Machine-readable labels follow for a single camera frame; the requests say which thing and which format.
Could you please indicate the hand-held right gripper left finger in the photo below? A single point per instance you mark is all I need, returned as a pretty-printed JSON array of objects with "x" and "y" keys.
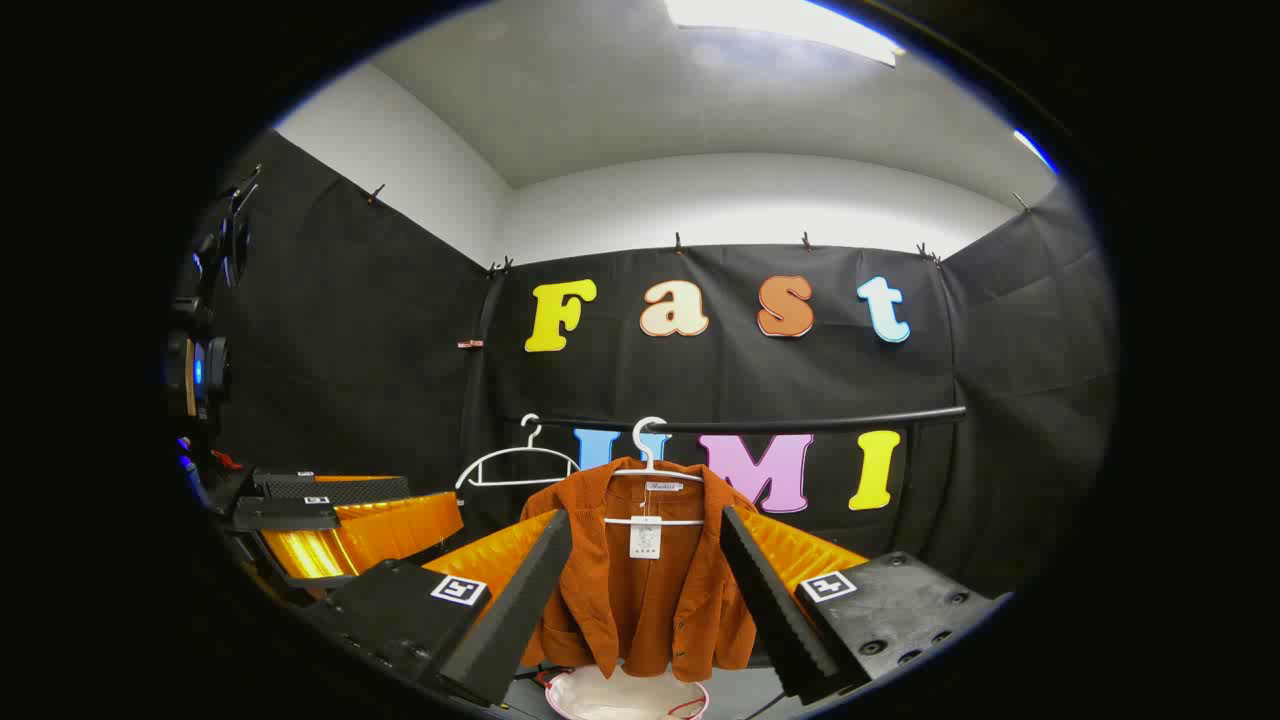
[{"x": 520, "y": 610}]

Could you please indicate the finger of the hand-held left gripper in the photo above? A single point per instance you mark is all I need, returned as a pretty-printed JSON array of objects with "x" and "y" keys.
[
  {"x": 345, "y": 490},
  {"x": 285, "y": 515}
]

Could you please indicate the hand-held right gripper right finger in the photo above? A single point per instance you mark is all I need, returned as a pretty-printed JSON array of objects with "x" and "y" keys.
[{"x": 775, "y": 610}]

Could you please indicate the orange knit jacket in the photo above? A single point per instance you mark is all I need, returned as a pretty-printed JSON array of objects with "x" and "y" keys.
[{"x": 650, "y": 610}]

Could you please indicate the white pink-rimmed laundry hamper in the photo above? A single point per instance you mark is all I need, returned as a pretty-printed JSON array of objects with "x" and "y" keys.
[{"x": 620, "y": 700}]

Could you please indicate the white plastic hanger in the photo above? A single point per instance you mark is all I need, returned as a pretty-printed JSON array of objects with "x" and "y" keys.
[
  {"x": 517, "y": 453},
  {"x": 649, "y": 455}
]

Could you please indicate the black clothes rack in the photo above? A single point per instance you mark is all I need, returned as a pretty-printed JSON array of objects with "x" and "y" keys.
[{"x": 800, "y": 424}]

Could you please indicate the black backdrop cloth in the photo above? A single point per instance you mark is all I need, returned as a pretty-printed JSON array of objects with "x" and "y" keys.
[{"x": 380, "y": 350}]

